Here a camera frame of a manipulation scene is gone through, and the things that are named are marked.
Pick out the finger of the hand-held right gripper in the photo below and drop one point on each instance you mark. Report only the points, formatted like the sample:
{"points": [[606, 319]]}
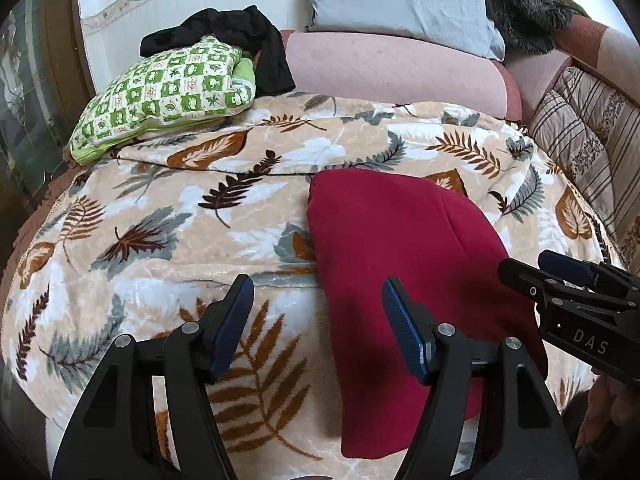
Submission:
{"points": [[565, 262], [530, 280]]}

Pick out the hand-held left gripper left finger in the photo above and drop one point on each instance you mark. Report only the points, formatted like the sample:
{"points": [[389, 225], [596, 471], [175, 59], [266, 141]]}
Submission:
{"points": [[232, 327]]}

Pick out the striped cushion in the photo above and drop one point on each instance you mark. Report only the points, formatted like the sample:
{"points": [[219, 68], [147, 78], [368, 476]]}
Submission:
{"points": [[585, 135]]}

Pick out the red-brown sofa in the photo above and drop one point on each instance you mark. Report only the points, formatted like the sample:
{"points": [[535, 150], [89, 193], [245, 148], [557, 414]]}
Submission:
{"points": [[540, 75]]}

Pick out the person's right hand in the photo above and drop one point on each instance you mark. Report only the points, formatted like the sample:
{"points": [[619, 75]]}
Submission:
{"points": [[615, 405]]}

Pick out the pink quilted cushion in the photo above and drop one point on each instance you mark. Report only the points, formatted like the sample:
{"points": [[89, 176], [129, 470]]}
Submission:
{"points": [[375, 70]]}

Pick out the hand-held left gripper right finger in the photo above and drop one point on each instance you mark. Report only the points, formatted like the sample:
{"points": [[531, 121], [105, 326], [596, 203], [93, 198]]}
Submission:
{"points": [[405, 330]]}

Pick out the wooden door frame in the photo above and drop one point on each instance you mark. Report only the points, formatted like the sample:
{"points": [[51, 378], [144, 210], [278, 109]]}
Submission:
{"points": [[65, 50]]}

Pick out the dark red garment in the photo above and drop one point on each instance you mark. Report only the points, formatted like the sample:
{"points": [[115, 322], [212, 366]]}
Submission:
{"points": [[400, 230]]}

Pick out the green patterned pillow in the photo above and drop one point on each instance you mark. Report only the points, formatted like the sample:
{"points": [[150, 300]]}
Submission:
{"points": [[165, 90]]}

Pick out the black cloth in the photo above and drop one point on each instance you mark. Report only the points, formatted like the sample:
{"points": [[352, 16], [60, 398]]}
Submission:
{"points": [[225, 22]]}

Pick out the glass door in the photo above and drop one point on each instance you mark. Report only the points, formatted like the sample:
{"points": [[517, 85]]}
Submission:
{"points": [[25, 85]]}

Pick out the leaf print fleece blanket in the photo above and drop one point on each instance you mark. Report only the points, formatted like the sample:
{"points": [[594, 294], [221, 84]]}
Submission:
{"points": [[150, 220]]}

